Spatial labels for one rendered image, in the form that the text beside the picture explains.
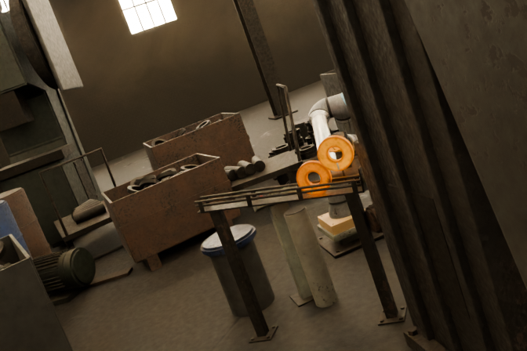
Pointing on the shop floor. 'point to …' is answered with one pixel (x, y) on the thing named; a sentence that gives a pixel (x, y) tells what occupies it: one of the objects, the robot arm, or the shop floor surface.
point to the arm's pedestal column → (337, 249)
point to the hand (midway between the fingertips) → (334, 149)
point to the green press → (40, 110)
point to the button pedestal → (289, 251)
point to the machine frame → (416, 164)
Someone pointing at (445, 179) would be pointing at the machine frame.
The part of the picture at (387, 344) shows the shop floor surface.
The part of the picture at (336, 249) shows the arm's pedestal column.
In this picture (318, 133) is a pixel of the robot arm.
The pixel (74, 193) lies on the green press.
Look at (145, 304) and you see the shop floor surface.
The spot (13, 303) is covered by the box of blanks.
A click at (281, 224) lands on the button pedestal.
